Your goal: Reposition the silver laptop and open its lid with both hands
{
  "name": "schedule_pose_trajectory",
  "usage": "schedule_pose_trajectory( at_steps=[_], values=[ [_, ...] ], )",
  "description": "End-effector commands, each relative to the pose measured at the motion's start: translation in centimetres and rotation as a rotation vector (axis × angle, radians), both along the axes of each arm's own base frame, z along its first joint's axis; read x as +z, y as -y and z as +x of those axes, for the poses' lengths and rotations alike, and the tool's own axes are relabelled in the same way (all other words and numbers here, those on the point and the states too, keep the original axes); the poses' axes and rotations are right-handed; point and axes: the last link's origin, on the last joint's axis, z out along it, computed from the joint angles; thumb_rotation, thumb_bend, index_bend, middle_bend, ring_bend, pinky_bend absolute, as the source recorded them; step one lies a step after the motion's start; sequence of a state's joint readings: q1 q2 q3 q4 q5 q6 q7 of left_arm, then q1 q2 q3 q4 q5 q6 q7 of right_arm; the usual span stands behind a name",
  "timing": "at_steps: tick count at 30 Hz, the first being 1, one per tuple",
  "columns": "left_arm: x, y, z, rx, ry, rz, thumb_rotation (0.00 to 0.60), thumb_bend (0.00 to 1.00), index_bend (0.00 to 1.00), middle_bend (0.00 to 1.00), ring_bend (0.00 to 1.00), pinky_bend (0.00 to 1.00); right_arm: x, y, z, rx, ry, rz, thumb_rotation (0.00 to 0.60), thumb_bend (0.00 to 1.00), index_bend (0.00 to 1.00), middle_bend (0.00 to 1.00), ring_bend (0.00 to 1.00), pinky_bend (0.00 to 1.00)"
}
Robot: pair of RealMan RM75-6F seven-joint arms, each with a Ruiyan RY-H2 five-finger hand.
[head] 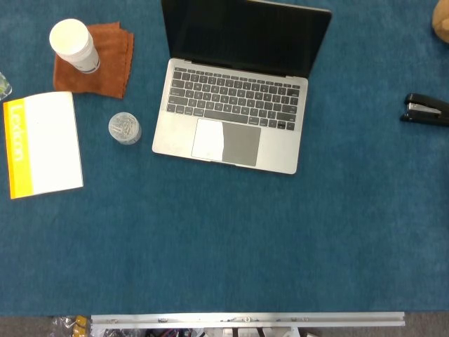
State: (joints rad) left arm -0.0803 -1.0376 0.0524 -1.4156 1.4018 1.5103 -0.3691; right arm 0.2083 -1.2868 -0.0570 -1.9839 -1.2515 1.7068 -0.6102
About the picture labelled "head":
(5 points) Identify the black stapler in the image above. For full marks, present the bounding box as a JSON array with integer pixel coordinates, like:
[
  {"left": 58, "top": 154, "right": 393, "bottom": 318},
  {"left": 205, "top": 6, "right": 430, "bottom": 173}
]
[{"left": 399, "top": 93, "right": 449, "bottom": 128}]

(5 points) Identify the teal table cloth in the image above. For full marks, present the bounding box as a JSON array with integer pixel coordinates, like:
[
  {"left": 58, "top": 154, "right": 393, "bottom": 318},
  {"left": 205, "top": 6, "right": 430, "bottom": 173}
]
[{"left": 0, "top": 0, "right": 449, "bottom": 317}]

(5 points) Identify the green clear plastic package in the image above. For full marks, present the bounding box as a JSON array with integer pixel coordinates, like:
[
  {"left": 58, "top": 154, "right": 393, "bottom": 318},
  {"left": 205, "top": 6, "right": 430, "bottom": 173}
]
[{"left": 0, "top": 72, "right": 13, "bottom": 98}]

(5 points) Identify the white paper cup stack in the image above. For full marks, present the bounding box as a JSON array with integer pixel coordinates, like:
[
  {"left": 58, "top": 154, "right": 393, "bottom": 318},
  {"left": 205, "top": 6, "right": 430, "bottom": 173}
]
[{"left": 48, "top": 18, "right": 102, "bottom": 75}]

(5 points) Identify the aluminium frame rail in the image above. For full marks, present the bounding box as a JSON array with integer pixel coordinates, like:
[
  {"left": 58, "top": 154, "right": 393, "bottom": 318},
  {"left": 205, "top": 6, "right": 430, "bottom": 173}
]
[{"left": 91, "top": 311, "right": 406, "bottom": 330}]

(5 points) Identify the brown plush toy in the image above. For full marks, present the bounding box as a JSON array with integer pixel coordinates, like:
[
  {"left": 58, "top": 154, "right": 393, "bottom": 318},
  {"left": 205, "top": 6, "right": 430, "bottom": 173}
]
[{"left": 431, "top": 0, "right": 449, "bottom": 45}]

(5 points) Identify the clear paper clip jar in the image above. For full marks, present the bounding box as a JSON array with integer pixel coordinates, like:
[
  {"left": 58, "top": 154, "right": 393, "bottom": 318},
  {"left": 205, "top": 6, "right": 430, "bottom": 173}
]
[{"left": 107, "top": 112, "right": 143, "bottom": 145}]

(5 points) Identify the silver apple laptop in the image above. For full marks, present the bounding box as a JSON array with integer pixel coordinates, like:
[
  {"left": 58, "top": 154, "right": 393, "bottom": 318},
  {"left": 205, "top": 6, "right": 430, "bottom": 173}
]
[{"left": 151, "top": 0, "right": 333, "bottom": 176}]

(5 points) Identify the brown folded cloth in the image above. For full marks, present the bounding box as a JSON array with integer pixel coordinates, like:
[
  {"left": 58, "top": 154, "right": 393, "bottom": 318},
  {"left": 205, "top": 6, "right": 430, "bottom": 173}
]
[{"left": 52, "top": 22, "right": 135, "bottom": 100}]

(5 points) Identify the clear plastic bag clutter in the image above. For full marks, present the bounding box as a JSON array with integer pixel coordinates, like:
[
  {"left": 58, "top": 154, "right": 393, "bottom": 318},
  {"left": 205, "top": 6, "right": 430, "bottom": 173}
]
[{"left": 51, "top": 315, "right": 92, "bottom": 337}]

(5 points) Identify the white yellow Lexicon notebook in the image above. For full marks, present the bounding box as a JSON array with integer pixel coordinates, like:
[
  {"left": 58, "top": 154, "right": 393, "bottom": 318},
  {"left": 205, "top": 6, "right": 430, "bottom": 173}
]
[{"left": 2, "top": 91, "right": 85, "bottom": 200}]

